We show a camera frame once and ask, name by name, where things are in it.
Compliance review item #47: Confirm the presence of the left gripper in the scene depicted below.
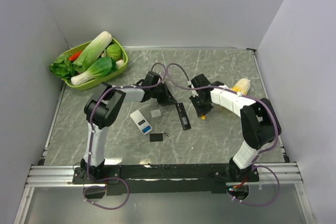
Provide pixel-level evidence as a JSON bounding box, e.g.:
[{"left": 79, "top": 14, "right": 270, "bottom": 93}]
[{"left": 151, "top": 82, "right": 177, "bottom": 105}]

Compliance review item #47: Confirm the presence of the white battery cover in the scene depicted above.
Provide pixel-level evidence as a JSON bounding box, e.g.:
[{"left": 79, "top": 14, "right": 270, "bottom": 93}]
[{"left": 151, "top": 109, "right": 161, "bottom": 118}]

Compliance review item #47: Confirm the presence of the black remote control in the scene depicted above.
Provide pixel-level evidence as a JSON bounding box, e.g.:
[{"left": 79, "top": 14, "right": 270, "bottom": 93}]
[{"left": 175, "top": 103, "right": 191, "bottom": 130}]

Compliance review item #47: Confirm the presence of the white red remote control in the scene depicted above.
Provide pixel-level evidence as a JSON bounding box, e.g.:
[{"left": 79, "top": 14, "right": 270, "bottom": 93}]
[{"left": 130, "top": 110, "right": 153, "bottom": 135}]

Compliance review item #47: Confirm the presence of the black battery cover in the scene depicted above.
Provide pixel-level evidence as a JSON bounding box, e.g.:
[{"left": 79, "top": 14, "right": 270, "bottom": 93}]
[{"left": 149, "top": 133, "right": 163, "bottom": 142}]

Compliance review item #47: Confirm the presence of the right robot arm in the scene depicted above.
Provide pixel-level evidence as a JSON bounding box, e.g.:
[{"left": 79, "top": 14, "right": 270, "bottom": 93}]
[{"left": 188, "top": 74, "right": 281, "bottom": 181}]

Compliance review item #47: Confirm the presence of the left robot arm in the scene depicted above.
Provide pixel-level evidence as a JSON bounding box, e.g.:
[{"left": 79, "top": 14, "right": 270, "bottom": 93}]
[{"left": 80, "top": 71, "right": 177, "bottom": 183}]

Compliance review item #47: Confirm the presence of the yellow white cabbage toy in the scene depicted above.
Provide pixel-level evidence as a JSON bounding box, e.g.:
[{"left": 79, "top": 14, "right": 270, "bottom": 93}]
[{"left": 231, "top": 78, "right": 251, "bottom": 95}]

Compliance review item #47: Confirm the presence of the bok choy toy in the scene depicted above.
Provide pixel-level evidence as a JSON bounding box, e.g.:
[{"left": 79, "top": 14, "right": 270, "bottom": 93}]
[{"left": 71, "top": 57, "right": 117, "bottom": 86}]

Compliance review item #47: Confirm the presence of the round green cabbage toy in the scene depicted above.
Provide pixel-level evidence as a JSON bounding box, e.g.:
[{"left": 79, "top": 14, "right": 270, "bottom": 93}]
[{"left": 105, "top": 44, "right": 122, "bottom": 61}]

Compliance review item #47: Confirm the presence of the napa cabbage toy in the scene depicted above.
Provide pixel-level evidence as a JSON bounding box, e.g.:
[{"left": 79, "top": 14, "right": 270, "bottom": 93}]
[{"left": 73, "top": 31, "right": 112, "bottom": 68}]

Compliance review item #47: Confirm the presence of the green plastic basket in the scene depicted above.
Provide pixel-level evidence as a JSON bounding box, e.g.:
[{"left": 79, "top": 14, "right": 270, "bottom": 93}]
[{"left": 62, "top": 38, "right": 129, "bottom": 91}]

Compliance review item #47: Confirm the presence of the red chili pepper toy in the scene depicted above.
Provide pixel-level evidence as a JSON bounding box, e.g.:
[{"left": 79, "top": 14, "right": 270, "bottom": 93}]
[{"left": 69, "top": 51, "right": 82, "bottom": 62}]

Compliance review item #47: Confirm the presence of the green lettuce toy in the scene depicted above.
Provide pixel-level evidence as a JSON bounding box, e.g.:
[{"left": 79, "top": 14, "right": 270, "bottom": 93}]
[{"left": 49, "top": 53, "right": 77, "bottom": 79}]

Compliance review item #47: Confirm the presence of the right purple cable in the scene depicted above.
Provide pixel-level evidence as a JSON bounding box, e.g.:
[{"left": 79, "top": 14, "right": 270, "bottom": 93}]
[{"left": 166, "top": 63, "right": 281, "bottom": 207}]

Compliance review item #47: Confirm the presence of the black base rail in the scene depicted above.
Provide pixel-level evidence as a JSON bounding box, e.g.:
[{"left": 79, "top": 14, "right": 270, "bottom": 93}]
[{"left": 72, "top": 161, "right": 259, "bottom": 196}]

